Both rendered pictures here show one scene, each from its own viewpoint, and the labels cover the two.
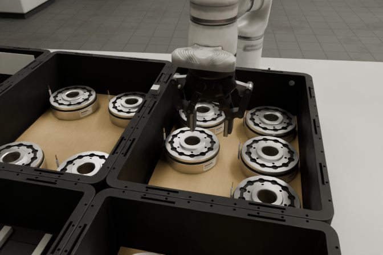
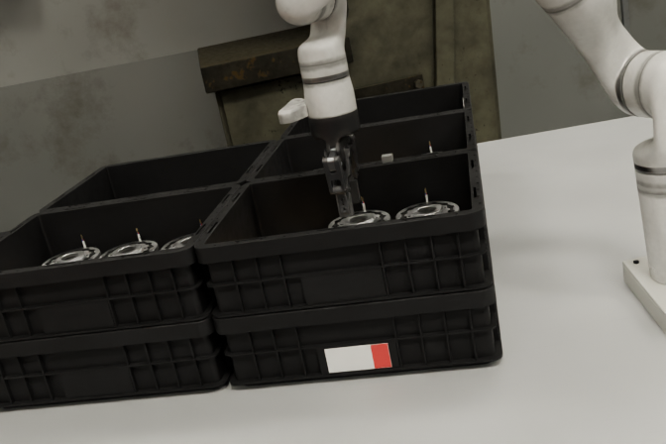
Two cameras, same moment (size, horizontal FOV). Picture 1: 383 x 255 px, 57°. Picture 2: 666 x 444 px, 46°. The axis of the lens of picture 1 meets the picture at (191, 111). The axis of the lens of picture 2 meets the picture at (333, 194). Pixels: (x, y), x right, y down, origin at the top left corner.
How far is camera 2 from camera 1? 1.29 m
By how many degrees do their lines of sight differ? 80
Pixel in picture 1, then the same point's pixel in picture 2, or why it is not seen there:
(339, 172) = (481, 414)
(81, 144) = not seen: hidden behind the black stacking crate
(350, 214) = (382, 424)
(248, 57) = (643, 206)
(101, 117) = not seen: hidden behind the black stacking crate
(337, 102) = not seen: outside the picture
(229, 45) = (310, 105)
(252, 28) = (640, 149)
